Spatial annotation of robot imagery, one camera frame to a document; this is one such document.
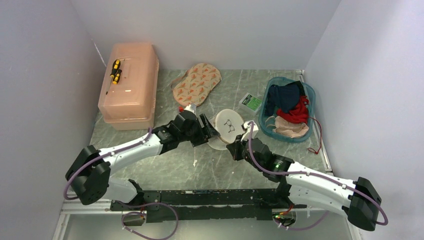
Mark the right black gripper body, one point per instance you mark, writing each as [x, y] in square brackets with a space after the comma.
[240, 152]

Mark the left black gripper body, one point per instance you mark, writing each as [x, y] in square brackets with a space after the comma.
[196, 135]

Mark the white mesh laundry bag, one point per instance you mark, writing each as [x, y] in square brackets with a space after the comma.
[229, 124]

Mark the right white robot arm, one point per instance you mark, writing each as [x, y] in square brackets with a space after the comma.
[357, 200]

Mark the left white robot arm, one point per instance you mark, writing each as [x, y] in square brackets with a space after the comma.
[90, 174]

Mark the patterned beige oven mitt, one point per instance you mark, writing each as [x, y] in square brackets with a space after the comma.
[194, 86]

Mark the green white small box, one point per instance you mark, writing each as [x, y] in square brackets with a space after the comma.
[250, 104]

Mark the beige pink cloth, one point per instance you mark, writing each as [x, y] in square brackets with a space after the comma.
[288, 129]

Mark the pink plastic storage box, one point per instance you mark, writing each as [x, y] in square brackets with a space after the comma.
[130, 104]

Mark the red cloth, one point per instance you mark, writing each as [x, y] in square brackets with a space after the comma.
[297, 115]

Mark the navy blue cloth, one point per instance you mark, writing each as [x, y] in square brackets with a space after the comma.
[284, 97]

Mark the yellow black screwdriver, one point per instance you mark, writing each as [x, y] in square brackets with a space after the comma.
[115, 67]
[114, 78]

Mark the teal plastic basket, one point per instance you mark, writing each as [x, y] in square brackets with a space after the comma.
[267, 123]

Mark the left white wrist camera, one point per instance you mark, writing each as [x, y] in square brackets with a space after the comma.
[190, 108]

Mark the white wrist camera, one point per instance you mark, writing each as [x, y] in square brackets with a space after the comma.
[190, 108]
[251, 129]

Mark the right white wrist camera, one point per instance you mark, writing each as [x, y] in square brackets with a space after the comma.
[251, 129]

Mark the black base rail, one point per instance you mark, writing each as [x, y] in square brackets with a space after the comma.
[211, 204]

